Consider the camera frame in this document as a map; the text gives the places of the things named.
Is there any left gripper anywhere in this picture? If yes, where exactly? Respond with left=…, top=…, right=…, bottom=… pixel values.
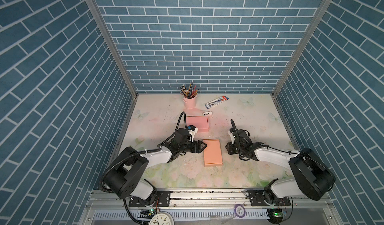
left=178, top=139, right=208, bottom=154

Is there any peach paper box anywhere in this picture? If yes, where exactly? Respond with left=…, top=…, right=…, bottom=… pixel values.
left=203, top=139, right=223, bottom=167

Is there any pink paper box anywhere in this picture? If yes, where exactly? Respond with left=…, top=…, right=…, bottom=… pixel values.
left=187, top=116, right=210, bottom=133

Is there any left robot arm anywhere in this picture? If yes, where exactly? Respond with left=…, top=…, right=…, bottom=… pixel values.
left=98, top=126, right=208, bottom=203

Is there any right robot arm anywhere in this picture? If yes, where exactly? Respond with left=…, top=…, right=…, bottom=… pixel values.
left=226, top=127, right=336, bottom=205

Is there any blue white pen box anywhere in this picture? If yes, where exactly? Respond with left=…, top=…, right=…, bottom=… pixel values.
left=205, top=96, right=229, bottom=110

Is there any pink pencil bucket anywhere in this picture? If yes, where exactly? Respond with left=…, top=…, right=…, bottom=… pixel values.
left=183, top=95, right=197, bottom=109

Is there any coloured pencils bundle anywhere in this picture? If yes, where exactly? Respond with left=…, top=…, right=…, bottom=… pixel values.
left=180, top=82, right=199, bottom=99

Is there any purple tape roll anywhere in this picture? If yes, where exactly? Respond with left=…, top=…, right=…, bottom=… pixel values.
left=234, top=204, right=246, bottom=218

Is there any white round clock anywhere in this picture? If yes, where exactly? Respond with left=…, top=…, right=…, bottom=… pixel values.
left=149, top=212, right=175, bottom=225

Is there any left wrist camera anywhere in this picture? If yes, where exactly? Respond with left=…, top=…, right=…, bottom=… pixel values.
left=188, top=125, right=198, bottom=142

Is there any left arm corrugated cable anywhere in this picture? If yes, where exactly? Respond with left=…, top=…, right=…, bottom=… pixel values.
left=98, top=148, right=163, bottom=193

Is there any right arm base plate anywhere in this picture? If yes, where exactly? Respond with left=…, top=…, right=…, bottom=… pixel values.
left=245, top=190, right=291, bottom=207

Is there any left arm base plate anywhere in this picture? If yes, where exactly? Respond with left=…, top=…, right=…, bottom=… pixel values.
left=129, top=191, right=171, bottom=208

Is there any metal base rail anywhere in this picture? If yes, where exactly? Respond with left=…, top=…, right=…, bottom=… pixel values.
left=79, top=188, right=342, bottom=225

